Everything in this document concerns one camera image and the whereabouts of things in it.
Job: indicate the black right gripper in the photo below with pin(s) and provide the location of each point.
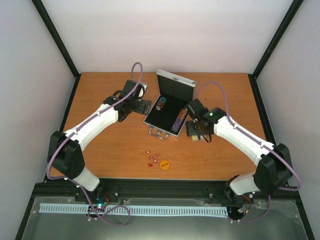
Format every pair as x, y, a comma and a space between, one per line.
191, 131

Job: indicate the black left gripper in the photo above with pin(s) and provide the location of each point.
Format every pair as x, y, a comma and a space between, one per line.
141, 109

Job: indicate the brown poker chip stack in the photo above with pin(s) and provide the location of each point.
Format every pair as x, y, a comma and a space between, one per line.
159, 106

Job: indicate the blue poker chip stack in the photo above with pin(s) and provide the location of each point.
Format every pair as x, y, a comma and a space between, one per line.
162, 100

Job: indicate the blue playing card box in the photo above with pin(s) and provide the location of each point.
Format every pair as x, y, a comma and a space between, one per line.
196, 138

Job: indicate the aluminium poker case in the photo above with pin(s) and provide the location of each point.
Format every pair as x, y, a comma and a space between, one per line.
178, 91

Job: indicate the red poker chip stack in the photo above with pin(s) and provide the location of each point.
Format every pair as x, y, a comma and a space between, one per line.
182, 114

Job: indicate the purple poker chip stack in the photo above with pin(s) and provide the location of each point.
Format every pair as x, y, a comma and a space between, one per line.
177, 125

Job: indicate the orange dealer button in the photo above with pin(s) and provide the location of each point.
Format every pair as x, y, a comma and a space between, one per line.
164, 165

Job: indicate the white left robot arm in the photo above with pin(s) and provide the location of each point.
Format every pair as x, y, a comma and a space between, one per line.
66, 148

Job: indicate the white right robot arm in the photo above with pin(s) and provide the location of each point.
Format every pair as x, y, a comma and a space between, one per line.
271, 161

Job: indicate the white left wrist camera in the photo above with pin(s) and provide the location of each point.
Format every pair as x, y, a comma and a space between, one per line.
143, 89

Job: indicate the light blue cable duct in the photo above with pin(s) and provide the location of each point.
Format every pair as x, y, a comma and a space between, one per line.
136, 210

